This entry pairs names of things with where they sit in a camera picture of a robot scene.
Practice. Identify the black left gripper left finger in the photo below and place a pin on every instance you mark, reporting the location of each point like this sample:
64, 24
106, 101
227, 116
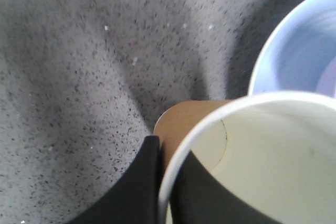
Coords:
134, 197

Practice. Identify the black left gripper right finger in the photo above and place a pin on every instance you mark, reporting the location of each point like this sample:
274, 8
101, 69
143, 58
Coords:
197, 197

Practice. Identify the brown paper cup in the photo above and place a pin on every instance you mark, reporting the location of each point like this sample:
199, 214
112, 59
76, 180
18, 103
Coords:
274, 151

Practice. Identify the lilac plastic bowl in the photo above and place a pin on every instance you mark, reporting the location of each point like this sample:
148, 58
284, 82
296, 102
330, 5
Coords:
326, 83

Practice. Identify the light blue plate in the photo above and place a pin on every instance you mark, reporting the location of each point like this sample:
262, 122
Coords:
298, 50

